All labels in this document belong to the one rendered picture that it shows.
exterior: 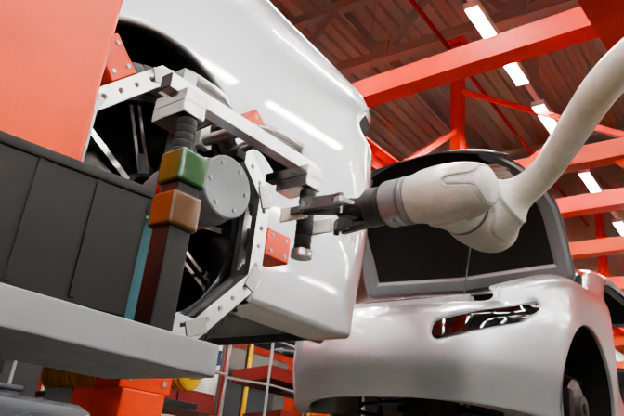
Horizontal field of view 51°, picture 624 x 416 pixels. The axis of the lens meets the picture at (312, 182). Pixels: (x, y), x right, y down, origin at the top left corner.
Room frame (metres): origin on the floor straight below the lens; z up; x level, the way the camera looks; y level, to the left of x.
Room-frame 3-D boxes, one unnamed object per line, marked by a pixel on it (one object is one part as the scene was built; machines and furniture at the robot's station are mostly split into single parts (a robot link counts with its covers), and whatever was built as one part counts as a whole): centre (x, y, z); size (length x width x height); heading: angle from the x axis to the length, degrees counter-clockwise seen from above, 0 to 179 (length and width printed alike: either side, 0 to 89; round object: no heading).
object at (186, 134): (1.02, 0.23, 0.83); 0.04 x 0.04 x 0.16
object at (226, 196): (1.26, 0.24, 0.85); 0.21 x 0.14 x 0.14; 49
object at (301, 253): (1.28, 0.01, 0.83); 0.04 x 0.04 x 0.16
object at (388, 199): (1.13, -0.17, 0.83); 0.09 x 0.06 x 0.09; 139
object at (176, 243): (0.67, 0.14, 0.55); 0.03 x 0.03 x 0.21; 49
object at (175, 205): (0.67, 0.14, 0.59); 0.04 x 0.04 x 0.04; 49
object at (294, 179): (1.30, 0.03, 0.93); 0.09 x 0.05 x 0.05; 49
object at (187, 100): (1.04, 0.25, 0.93); 0.09 x 0.05 x 0.05; 49
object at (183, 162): (0.67, 0.14, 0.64); 0.04 x 0.04 x 0.04; 49
